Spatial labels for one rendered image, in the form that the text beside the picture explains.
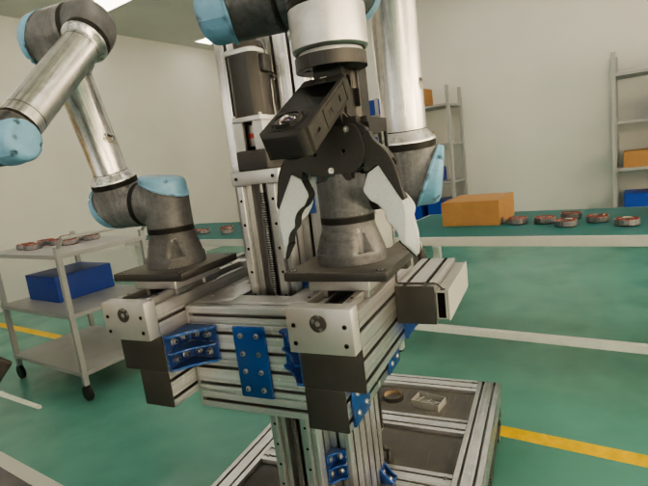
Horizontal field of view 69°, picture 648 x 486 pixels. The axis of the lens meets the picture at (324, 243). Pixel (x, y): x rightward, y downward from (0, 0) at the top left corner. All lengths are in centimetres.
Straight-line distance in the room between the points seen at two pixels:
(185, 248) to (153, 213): 11
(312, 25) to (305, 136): 13
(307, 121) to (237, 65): 81
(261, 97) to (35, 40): 51
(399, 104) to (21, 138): 66
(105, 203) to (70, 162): 561
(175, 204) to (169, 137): 663
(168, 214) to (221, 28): 68
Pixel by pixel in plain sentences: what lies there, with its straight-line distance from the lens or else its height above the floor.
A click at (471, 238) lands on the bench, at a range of 269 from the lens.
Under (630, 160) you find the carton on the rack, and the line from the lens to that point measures 616.
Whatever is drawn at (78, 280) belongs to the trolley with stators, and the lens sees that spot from 360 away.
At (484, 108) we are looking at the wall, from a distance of 692.
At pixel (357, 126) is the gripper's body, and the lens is 45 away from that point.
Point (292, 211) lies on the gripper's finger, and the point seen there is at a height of 121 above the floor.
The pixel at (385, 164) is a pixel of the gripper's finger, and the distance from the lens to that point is 45.
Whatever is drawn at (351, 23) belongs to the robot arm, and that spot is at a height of 137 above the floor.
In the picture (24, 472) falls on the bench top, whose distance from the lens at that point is 114.
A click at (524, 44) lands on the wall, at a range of 688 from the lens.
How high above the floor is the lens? 125
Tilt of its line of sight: 10 degrees down
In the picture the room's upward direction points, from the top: 7 degrees counter-clockwise
